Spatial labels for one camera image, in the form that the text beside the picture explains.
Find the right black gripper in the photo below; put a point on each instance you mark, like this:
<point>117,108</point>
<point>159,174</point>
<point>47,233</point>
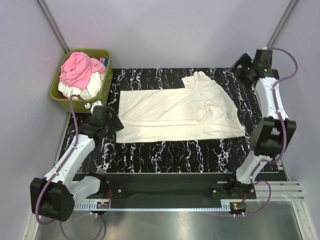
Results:
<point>244,61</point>

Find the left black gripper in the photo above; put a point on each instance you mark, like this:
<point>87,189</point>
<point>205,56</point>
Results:
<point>116,125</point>

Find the cream white t shirt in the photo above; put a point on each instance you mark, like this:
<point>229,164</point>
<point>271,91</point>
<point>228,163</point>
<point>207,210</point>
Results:
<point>201,110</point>

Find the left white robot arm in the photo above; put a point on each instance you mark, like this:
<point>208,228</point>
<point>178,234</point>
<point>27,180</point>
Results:
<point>55,195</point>

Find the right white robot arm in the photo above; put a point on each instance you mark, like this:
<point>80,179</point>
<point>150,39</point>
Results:
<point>269,140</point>

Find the olive green plastic bin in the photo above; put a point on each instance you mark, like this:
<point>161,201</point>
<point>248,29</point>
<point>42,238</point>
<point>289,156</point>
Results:
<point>75,102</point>

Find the white t shirt in bin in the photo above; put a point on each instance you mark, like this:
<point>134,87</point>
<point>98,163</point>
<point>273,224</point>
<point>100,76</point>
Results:
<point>91,91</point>

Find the pink t shirt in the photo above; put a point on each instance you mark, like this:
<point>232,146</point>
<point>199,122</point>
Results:
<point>78,68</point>

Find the blue item in bin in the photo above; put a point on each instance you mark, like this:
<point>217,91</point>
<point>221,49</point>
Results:
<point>106,61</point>

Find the black marbled table mat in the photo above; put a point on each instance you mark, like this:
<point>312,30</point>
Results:
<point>194,156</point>

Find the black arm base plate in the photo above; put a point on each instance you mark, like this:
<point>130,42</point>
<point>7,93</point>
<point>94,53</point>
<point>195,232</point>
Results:
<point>208,185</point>

